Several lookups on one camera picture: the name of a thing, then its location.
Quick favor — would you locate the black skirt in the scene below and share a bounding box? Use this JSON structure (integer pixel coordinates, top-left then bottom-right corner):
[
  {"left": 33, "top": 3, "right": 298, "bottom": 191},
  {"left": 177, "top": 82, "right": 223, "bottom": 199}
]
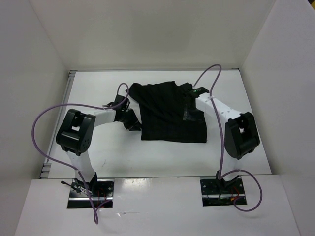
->
[{"left": 129, "top": 81, "right": 207, "bottom": 143}]

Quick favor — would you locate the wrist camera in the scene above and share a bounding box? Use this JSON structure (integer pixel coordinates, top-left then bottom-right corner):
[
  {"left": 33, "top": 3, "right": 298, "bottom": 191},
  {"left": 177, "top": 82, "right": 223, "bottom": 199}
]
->
[
  {"left": 114, "top": 94, "right": 130, "bottom": 110},
  {"left": 180, "top": 83, "right": 196, "bottom": 97}
]

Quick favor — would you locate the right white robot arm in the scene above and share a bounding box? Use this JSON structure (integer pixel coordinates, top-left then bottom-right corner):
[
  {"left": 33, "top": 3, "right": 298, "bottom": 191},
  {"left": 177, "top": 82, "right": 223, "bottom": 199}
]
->
[{"left": 184, "top": 87, "right": 260, "bottom": 193}]

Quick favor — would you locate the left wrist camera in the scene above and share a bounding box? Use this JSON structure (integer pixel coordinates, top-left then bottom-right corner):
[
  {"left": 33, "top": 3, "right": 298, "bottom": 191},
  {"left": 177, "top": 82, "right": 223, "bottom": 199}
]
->
[{"left": 114, "top": 94, "right": 130, "bottom": 110}]

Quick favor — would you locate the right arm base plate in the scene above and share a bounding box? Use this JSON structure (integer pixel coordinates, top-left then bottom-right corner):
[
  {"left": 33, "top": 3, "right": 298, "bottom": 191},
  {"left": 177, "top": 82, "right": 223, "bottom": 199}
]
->
[{"left": 200, "top": 177, "right": 247, "bottom": 207}]

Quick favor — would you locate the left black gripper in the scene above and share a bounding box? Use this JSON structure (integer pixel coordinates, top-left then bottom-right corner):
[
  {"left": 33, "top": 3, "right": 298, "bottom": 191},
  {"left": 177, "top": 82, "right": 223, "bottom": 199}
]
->
[{"left": 119, "top": 108, "right": 143, "bottom": 131}]

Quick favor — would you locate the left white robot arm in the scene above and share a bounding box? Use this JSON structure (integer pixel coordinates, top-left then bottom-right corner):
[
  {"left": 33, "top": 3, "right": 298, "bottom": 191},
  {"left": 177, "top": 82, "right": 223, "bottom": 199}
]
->
[{"left": 56, "top": 102, "right": 141, "bottom": 197}]

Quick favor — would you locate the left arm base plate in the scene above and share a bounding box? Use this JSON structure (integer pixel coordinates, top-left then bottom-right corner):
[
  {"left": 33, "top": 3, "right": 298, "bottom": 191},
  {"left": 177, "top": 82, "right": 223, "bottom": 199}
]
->
[{"left": 67, "top": 179, "right": 114, "bottom": 209}]

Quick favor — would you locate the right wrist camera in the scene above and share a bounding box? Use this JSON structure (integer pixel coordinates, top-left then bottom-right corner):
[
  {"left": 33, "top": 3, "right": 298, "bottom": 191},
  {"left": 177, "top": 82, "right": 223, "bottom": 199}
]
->
[{"left": 180, "top": 83, "right": 196, "bottom": 97}]

